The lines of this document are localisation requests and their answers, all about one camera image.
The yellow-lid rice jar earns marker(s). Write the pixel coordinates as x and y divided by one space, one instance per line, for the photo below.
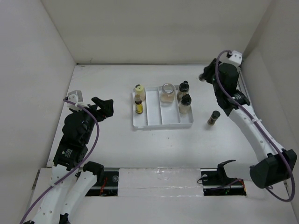
140 90

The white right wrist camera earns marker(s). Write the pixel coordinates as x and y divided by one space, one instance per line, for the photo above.
235 58

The yellow-label brown sauce bottle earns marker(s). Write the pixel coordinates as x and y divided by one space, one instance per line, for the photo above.
138 104

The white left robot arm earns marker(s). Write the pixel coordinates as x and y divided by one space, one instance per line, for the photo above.
72 175

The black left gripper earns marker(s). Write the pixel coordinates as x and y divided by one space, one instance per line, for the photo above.
106 106

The black-lid spice shaker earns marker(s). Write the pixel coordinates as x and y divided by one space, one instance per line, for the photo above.
213 118
201 78

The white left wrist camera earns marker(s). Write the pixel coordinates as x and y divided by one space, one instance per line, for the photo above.
75 97

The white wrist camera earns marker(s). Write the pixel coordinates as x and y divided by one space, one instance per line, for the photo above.
235 58
75 97

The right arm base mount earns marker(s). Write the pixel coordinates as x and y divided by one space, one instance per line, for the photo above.
215 182

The black-capped round bottle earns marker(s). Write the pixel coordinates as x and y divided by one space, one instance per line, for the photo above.
183 89
185 104

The white divided organizer tray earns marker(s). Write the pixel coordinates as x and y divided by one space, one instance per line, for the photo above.
159 115

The glass rice jar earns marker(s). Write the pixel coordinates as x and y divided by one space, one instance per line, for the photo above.
167 93

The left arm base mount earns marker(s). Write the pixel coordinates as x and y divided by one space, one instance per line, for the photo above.
108 186

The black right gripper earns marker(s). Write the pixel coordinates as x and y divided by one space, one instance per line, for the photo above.
208 71

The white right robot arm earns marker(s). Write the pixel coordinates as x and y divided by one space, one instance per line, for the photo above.
274 162

